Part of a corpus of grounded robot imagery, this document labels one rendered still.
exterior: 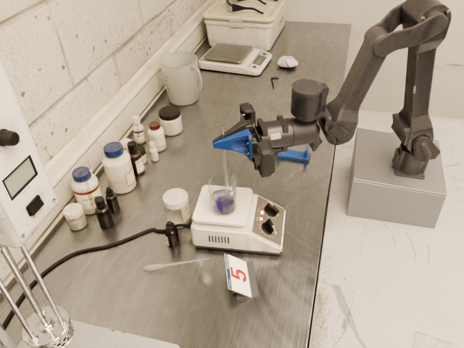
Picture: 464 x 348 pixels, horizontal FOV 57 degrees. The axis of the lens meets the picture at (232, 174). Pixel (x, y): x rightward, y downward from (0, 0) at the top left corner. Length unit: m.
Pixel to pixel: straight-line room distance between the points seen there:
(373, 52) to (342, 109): 0.12
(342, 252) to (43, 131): 0.75
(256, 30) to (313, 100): 1.08
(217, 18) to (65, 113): 0.90
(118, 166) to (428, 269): 0.75
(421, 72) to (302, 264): 0.45
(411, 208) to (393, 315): 0.26
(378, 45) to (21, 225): 0.61
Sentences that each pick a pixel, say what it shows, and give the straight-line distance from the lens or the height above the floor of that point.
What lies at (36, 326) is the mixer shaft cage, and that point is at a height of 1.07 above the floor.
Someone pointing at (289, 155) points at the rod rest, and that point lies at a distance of 1.22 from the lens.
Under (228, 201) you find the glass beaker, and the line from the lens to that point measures 0.89.
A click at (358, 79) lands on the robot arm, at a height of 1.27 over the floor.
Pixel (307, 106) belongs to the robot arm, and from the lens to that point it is 0.81.
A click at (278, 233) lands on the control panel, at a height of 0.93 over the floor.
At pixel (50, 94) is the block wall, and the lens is 1.14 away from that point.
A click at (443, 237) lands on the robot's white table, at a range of 1.08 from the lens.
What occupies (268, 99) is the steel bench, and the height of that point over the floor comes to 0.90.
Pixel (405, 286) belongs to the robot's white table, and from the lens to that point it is 0.96.
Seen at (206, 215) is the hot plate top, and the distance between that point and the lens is 0.93.
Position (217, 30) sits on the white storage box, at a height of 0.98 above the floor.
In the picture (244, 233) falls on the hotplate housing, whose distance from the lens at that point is 0.92.
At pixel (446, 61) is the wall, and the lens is 2.32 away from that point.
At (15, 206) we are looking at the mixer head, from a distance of 0.48.
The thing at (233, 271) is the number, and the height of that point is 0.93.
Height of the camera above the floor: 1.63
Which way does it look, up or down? 39 degrees down
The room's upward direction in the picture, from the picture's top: 3 degrees counter-clockwise
